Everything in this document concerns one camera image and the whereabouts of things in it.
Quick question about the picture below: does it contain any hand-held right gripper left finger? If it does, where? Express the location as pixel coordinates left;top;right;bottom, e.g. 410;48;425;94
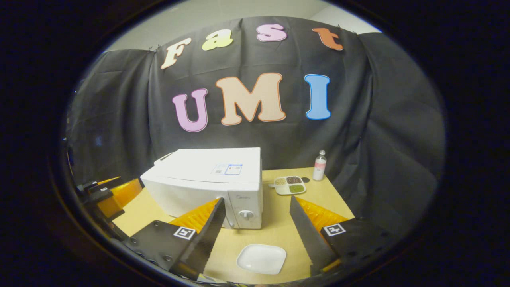
122;197;226;281

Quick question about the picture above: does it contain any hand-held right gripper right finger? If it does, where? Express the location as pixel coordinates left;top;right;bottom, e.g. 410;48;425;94
289;195;395;277

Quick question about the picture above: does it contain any white microwave oven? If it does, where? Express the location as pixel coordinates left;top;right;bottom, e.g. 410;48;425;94
140;147;264;230

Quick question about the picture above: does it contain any white square plate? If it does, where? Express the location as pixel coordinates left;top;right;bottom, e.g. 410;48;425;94
236;244;287;275

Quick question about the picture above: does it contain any white divided dish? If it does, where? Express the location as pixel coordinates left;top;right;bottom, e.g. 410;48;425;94
269;176;307;196

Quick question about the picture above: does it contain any small pink label bottle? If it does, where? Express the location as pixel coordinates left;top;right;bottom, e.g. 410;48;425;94
312;150;327;181

